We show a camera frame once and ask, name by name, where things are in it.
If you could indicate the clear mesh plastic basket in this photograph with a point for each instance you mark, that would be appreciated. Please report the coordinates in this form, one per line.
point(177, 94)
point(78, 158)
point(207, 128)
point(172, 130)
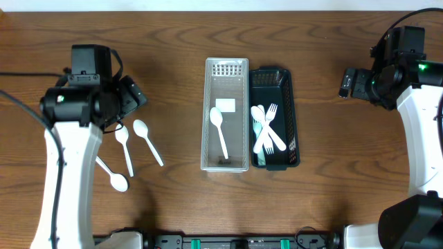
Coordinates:
point(226, 87)

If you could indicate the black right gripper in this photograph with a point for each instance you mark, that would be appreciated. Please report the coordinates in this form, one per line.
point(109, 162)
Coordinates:
point(355, 84)

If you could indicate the white plastic fork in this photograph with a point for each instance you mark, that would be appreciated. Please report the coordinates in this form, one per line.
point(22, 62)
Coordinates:
point(268, 144)

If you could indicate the white spoon near arm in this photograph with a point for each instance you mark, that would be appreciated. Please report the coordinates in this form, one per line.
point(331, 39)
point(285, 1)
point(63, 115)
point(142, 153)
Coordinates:
point(118, 181)

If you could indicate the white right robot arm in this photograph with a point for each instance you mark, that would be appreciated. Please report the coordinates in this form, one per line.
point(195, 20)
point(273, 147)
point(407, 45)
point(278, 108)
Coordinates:
point(411, 85)

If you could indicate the pale green plastic fork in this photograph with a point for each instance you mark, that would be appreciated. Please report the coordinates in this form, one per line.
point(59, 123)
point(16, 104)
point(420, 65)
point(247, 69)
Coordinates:
point(257, 127)

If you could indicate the white utensil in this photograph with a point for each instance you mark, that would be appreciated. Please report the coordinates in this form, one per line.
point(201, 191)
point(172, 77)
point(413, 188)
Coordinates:
point(122, 136)

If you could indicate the pink-white plastic spoon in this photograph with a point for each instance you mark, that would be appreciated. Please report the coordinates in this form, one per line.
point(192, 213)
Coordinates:
point(277, 140)

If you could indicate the white utensil handle diagonal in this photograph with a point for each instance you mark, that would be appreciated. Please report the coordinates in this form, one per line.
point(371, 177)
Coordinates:
point(142, 131)

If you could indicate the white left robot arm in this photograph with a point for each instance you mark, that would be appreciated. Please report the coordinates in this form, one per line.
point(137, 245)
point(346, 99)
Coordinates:
point(78, 115)

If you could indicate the white spoon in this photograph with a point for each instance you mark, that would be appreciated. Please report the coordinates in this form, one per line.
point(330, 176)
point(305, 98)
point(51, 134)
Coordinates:
point(216, 119)

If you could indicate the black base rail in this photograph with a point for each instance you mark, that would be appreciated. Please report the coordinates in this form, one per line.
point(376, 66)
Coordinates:
point(307, 237)

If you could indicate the dark green mesh basket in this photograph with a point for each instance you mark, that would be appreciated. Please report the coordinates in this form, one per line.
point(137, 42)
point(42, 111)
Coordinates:
point(272, 85)

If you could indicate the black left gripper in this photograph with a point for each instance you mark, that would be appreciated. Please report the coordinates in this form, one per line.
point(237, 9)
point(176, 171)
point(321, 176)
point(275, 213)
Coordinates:
point(135, 95)

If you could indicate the pink plastic fork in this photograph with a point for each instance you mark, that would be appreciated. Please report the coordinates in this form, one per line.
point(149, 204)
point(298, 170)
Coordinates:
point(258, 115)

